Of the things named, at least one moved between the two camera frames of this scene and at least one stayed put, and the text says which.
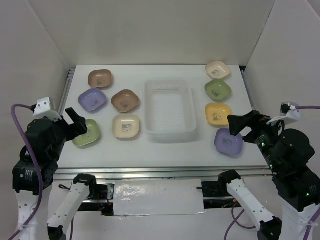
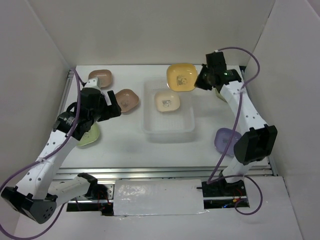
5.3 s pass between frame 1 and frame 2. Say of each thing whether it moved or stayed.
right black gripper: moved
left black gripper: moved
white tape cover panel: stayed
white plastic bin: stayed
